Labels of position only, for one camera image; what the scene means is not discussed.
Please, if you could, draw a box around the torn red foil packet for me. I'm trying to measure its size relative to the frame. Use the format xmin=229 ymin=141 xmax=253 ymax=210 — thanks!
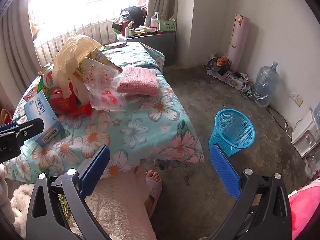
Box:
xmin=71 ymin=104 xmax=93 ymax=117

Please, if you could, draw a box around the green snack bag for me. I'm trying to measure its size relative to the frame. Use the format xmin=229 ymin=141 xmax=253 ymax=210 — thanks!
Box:
xmin=37 ymin=76 xmax=52 ymax=95

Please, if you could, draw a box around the wall outlet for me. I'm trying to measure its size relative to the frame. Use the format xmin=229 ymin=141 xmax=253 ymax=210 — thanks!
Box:
xmin=291 ymin=90 xmax=303 ymax=106

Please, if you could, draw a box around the beige curtain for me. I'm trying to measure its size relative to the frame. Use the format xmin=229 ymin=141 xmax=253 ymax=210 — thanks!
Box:
xmin=147 ymin=0 xmax=179 ymax=28

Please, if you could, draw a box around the black cable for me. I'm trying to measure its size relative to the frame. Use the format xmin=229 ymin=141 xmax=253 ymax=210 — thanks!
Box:
xmin=266 ymin=106 xmax=293 ymax=131

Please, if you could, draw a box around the person's foot in slipper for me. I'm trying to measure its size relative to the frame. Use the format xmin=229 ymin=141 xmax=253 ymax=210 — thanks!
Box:
xmin=144 ymin=169 xmax=163 ymax=218

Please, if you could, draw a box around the blue medicine box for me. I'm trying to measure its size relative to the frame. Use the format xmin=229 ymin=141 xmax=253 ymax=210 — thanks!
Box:
xmin=24 ymin=91 xmax=64 ymax=147

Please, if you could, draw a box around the dark snack bag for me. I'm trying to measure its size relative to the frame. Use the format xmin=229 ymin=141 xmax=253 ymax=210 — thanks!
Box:
xmin=206 ymin=57 xmax=230 ymax=76

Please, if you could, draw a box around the black bag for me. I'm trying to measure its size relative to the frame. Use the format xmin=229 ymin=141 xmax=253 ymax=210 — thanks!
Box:
xmin=119 ymin=6 xmax=146 ymax=28

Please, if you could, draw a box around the yellow handled bag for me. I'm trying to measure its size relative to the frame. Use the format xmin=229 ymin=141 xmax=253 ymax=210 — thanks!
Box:
xmin=0 ymin=109 xmax=13 ymax=124

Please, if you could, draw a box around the white power strip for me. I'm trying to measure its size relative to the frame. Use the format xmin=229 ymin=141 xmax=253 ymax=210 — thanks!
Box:
xmin=206 ymin=67 xmax=254 ymax=94

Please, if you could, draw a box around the grey cabinet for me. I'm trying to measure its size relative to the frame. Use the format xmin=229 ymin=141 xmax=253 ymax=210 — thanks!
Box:
xmin=117 ymin=31 xmax=177 ymax=67

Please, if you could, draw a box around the yellow plastic bag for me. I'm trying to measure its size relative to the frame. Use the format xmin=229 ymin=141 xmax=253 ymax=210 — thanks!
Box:
xmin=51 ymin=34 xmax=103 ymax=98

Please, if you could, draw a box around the crumpled clear plastic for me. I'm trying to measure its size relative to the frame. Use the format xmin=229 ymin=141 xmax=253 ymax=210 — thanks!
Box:
xmin=305 ymin=152 xmax=320 ymax=178

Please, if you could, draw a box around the white water dispenser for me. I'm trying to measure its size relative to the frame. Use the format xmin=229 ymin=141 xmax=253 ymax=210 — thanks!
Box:
xmin=291 ymin=110 xmax=320 ymax=158

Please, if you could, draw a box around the strawberry yogurt bottle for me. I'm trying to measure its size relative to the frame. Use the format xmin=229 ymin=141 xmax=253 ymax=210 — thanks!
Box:
xmin=41 ymin=67 xmax=60 ymax=91

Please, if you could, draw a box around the green plastic basket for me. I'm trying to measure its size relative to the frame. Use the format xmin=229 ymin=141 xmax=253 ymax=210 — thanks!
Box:
xmin=159 ymin=19 xmax=177 ymax=32

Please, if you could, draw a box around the pink knitted cloth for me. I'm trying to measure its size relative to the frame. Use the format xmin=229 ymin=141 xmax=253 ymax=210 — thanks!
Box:
xmin=115 ymin=66 xmax=160 ymax=96

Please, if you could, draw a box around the white cable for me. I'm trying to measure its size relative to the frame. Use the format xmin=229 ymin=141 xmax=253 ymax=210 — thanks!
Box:
xmin=285 ymin=119 xmax=304 ymax=138

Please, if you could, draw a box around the white balloon-printed board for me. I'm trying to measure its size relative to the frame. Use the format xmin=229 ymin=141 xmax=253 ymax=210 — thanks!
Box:
xmin=226 ymin=14 xmax=251 ymax=73

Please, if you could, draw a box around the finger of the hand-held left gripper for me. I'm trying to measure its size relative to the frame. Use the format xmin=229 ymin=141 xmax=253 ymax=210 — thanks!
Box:
xmin=0 ymin=121 xmax=19 ymax=133
xmin=14 ymin=118 xmax=45 ymax=141

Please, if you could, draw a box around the empty clear water jug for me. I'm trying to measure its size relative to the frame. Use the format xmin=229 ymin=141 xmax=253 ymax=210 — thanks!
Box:
xmin=253 ymin=61 xmax=280 ymax=108

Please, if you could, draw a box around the blue plastic wastebasket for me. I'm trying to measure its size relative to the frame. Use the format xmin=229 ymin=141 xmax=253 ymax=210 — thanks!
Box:
xmin=209 ymin=109 xmax=255 ymax=157

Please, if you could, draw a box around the clear red-printed plastic bag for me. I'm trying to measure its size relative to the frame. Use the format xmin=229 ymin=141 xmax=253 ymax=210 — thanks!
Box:
xmin=84 ymin=57 xmax=133 ymax=112

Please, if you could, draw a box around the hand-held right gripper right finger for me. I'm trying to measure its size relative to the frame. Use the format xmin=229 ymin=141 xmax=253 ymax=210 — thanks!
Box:
xmin=207 ymin=144 xmax=293 ymax=240

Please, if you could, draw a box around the white plastic jug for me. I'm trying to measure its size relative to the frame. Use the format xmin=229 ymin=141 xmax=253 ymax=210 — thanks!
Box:
xmin=150 ymin=12 xmax=160 ymax=28

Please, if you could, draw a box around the floral teal blanket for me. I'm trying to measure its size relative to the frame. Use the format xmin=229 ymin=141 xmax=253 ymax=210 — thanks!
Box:
xmin=11 ymin=41 xmax=205 ymax=183

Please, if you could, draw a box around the metal window railing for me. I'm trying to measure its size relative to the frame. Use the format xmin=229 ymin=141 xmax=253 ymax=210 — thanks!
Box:
xmin=32 ymin=0 xmax=140 ymax=66

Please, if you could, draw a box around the grey pleated curtain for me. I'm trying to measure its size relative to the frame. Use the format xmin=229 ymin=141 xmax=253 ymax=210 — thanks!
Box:
xmin=0 ymin=0 xmax=50 ymax=98

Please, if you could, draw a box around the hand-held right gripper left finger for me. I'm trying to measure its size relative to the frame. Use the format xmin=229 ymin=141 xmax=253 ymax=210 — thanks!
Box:
xmin=26 ymin=145 xmax=118 ymax=240

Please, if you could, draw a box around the blue dispenser water bottle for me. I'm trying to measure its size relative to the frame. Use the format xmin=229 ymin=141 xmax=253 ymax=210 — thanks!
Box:
xmin=312 ymin=102 xmax=320 ymax=128

